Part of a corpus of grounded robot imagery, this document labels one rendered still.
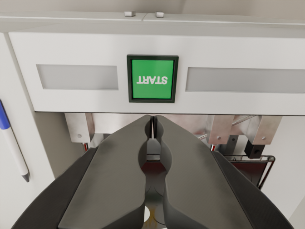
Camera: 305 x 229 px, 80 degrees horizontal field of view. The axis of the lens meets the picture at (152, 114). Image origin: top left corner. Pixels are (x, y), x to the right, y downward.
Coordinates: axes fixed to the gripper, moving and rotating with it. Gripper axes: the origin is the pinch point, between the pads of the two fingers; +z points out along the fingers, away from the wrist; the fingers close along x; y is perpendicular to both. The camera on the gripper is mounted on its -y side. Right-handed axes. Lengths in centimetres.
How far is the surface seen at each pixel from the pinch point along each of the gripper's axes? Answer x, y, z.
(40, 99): -13.6, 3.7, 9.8
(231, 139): 17.9, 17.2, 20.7
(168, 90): 2.0, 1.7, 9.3
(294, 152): 36.6, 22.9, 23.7
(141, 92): -1.2, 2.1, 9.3
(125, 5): -14, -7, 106
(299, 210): 58, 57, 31
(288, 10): 76, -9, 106
